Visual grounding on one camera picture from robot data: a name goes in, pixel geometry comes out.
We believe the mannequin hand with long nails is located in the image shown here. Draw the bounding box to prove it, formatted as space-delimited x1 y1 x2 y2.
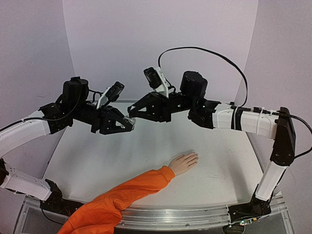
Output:
168 152 199 176

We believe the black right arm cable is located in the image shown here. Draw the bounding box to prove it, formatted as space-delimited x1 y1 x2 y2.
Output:
157 46 312 159

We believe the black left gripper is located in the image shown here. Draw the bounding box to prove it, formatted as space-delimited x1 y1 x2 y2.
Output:
71 101 135 134

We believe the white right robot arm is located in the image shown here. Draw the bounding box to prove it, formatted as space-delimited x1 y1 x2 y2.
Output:
127 68 296 224

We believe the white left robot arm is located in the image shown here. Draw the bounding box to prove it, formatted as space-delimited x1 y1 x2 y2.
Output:
0 77 135 215

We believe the clear nail polish bottle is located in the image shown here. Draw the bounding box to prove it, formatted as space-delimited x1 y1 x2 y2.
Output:
116 116 136 132

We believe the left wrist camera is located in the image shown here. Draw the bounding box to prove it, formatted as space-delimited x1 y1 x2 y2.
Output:
96 81 125 109

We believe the aluminium table front rail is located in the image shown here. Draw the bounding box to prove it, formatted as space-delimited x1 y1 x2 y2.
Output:
13 193 294 234

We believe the aluminium back edge strip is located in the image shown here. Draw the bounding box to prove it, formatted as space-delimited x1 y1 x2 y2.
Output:
115 99 235 105

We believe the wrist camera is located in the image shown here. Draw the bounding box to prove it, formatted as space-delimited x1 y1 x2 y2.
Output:
96 81 125 109
143 67 170 98

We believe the orange sleeved forearm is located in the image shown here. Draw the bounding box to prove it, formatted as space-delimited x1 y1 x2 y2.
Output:
58 166 175 234

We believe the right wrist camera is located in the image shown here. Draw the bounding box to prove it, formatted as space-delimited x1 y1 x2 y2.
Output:
143 67 170 98

